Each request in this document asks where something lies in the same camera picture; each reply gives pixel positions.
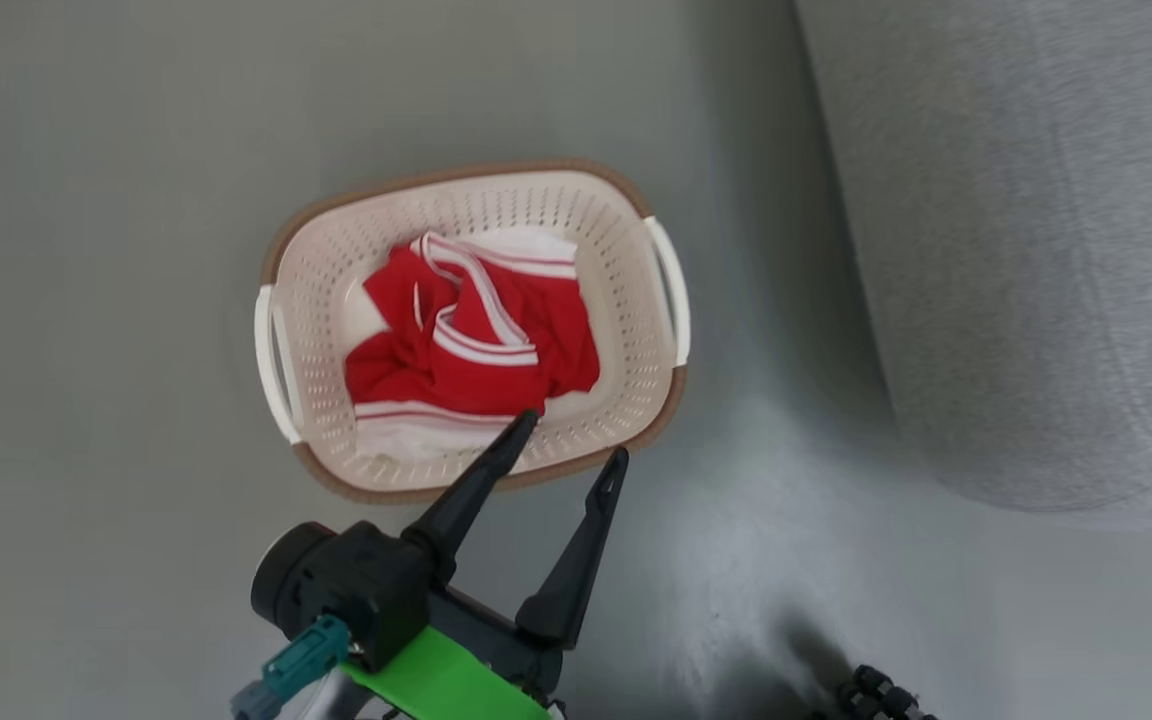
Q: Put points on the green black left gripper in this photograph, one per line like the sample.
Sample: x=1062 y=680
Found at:
x=446 y=670

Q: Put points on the red white-striped garment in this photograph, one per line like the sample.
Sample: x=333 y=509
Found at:
x=496 y=340

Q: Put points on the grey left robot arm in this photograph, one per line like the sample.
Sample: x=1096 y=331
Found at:
x=336 y=700

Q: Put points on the cream perforated plastic laundry basket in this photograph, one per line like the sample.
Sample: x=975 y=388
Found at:
x=626 y=300

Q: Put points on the grey fabric sofa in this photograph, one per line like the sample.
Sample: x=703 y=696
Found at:
x=1036 y=250

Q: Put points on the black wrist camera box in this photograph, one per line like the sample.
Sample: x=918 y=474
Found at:
x=356 y=590

